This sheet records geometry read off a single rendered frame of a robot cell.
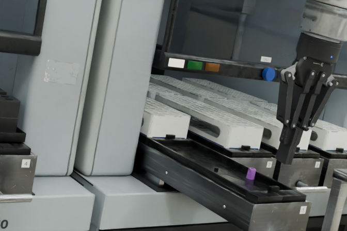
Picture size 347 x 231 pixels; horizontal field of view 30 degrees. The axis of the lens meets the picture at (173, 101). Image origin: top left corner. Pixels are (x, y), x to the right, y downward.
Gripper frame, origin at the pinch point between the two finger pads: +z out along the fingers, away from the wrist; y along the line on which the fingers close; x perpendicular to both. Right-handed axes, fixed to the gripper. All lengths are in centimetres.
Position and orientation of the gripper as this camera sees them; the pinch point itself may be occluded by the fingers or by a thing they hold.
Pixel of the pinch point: (288, 144)
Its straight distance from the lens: 120.5
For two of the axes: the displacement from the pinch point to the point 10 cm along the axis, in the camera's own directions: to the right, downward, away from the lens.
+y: -8.5, -1.1, -5.1
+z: -2.5, 9.4, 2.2
